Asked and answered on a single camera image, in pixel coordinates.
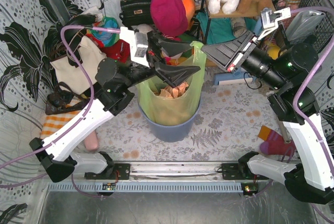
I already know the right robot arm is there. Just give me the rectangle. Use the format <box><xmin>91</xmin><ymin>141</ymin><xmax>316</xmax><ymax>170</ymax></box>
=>
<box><xmin>202</xmin><ymin>32</ymin><xmax>333</xmax><ymax>205</ymax></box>

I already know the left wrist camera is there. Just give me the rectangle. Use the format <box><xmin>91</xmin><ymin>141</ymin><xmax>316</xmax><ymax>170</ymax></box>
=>
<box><xmin>120</xmin><ymin>27</ymin><xmax>149</xmax><ymax>67</ymax></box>

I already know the grey cable duct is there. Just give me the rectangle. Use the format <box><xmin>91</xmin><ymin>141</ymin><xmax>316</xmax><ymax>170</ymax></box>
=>
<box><xmin>49</xmin><ymin>182</ymin><xmax>243</xmax><ymax>193</ymax></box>

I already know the cream plush sheep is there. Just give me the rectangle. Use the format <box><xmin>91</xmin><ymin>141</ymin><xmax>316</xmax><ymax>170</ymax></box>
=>
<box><xmin>133</xmin><ymin>24</ymin><xmax>154</xmax><ymax>33</ymax></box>

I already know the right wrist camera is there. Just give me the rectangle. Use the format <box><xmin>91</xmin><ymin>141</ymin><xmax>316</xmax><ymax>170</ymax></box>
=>
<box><xmin>257</xmin><ymin>7</ymin><xmax>291</xmax><ymax>41</ymax></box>

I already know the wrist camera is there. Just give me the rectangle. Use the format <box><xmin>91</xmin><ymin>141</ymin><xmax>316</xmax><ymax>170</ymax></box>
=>
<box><xmin>257</xmin><ymin>7</ymin><xmax>291</xmax><ymax>41</ymax></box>
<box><xmin>120</xmin><ymin>27</ymin><xmax>149</xmax><ymax>67</ymax></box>

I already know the orange checkered cloth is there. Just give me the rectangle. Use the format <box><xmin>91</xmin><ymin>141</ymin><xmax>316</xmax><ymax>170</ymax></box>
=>
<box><xmin>40</xmin><ymin>111</ymin><xmax>79</xmax><ymax>139</ymax></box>

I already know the pink white plush doll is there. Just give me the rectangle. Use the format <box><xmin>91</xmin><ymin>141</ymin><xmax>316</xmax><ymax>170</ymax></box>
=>
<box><xmin>161</xmin><ymin>33</ymin><xmax>182</xmax><ymax>65</ymax></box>

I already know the black leather handbag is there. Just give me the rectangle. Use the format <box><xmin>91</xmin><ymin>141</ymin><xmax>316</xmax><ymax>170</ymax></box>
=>
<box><xmin>119</xmin><ymin>0</ymin><xmax>154</xmax><ymax>28</ymax></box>

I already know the orange plush toy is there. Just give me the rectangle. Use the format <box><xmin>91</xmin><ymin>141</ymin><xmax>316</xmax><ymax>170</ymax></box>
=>
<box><xmin>182</xmin><ymin>0</ymin><xmax>196</xmax><ymax>25</ymax></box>

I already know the teal cloth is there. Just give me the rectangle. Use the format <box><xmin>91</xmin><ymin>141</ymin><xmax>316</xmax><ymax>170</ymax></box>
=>
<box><xmin>196</xmin><ymin>12</ymin><xmax>256</xmax><ymax>44</ymax></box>

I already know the colourful scarf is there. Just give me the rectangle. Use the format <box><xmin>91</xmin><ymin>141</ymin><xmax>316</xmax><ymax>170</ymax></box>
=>
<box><xmin>86</xmin><ymin>17</ymin><xmax>120</xmax><ymax>48</ymax></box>

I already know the red purple sock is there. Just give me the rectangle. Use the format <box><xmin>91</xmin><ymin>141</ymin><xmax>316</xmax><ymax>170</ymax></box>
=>
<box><xmin>258</xmin><ymin>125</ymin><xmax>296</xmax><ymax>156</ymax></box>

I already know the blue trash bin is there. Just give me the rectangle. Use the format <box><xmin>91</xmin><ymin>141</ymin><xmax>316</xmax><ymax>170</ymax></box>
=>
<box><xmin>138</xmin><ymin>99</ymin><xmax>201</xmax><ymax>143</ymax></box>

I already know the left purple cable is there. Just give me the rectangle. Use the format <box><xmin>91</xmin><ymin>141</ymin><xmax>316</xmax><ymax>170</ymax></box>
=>
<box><xmin>0</xmin><ymin>25</ymin><xmax>121</xmax><ymax>198</ymax></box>

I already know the dark brown bag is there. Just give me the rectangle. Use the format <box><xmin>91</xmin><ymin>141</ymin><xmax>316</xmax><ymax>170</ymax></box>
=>
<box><xmin>45</xmin><ymin>82</ymin><xmax>89</xmax><ymax>115</ymax></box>

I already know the red cloth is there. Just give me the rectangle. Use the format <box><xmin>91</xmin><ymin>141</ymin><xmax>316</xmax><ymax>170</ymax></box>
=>
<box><xmin>100</xmin><ymin>39</ymin><xmax>130</xmax><ymax>63</ymax></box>

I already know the cream canvas tote bag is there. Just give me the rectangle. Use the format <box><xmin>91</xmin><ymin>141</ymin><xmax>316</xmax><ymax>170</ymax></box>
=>
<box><xmin>49</xmin><ymin>35</ymin><xmax>108</xmax><ymax>95</ymax></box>

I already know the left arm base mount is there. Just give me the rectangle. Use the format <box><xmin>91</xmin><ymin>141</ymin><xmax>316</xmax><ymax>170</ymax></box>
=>
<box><xmin>84</xmin><ymin>163</ymin><xmax>130</xmax><ymax>180</ymax></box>

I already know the crumpled brown paper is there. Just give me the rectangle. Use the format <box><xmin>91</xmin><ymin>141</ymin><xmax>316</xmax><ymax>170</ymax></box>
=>
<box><xmin>153</xmin><ymin>81</ymin><xmax>189</xmax><ymax>99</ymax></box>

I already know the black metal shelf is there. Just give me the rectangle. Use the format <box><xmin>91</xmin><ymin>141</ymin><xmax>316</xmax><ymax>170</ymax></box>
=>
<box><xmin>202</xmin><ymin>0</ymin><xmax>275</xmax><ymax>45</ymax></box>

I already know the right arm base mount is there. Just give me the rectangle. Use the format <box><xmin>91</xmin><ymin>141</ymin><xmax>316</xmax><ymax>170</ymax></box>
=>
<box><xmin>220</xmin><ymin>163</ymin><xmax>253</xmax><ymax>180</ymax></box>

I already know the green trash bag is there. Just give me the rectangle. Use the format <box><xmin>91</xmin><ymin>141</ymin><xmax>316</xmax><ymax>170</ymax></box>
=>
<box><xmin>137</xmin><ymin>41</ymin><xmax>207</xmax><ymax>126</ymax></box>

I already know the magenta hat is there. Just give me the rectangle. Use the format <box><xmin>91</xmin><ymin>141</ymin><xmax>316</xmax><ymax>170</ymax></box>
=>
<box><xmin>150</xmin><ymin>0</ymin><xmax>188</xmax><ymax>37</ymax></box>

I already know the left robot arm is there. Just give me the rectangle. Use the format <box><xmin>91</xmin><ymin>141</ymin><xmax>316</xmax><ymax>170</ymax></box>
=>
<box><xmin>29</xmin><ymin>27</ymin><xmax>200</xmax><ymax>183</ymax></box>

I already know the aluminium rail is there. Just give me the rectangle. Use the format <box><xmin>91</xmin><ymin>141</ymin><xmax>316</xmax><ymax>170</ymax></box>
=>
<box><xmin>39</xmin><ymin>160</ymin><xmax>320</xmax><ymax>182</ymax></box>

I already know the black wire basket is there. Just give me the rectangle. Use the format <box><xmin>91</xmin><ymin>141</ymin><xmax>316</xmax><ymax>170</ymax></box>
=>
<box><xmin>270</xmin><ymin>0</ymin><xmax>333</xmax><ymax>53</ymax></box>

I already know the silver pouch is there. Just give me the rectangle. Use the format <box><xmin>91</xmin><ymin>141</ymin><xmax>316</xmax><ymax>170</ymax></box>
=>
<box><xmin>285</xmin><ymin>10</ymin><xmax>326</xmax><ymax>41</ymax></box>

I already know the wooden broom stick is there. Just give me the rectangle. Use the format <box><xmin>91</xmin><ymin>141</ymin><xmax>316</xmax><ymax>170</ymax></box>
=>
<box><xmin>278</xmin><ymin>121</ymin><xmax>291</xmax><ymax>144</ymax></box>

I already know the rainbow striped bag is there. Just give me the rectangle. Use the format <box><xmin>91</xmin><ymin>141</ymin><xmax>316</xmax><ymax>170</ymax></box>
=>
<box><xmin>174</xmin><ymin>33</ymin><xmax>198</xmax><ymax>65</ymax></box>

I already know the pink case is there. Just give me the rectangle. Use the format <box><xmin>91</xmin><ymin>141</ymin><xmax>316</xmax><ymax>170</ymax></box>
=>
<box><xmin>83</xmin><ymin>131</ymin><xmax>99</xmax><ymax>151</ymax></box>

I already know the yellow plush duck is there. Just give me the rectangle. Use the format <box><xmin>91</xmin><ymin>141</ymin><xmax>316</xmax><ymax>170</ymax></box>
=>
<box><xmin>264</xmin><ymin>39</ymin><xmax>281</xmax><ymax>60</ymax></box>

